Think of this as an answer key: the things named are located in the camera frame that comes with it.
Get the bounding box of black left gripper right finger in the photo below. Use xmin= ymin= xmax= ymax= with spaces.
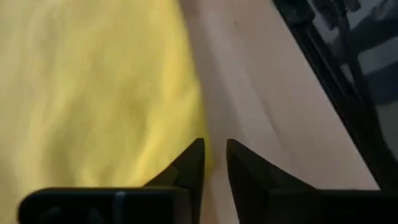
xmin=226 ymin=138 xmax=398 ymax=224

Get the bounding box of yellow microfiber towel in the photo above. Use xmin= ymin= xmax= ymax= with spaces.
xmin=0 ymin=0 xmax=215 ymax=224

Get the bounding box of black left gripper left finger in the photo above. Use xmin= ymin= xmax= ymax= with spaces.
xmin=18 ymin=138 xmax=206 ymax=224

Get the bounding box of black aluminium table frame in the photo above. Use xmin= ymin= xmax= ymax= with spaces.
xmin=272 ymin=0 xmax=398 ymax=191

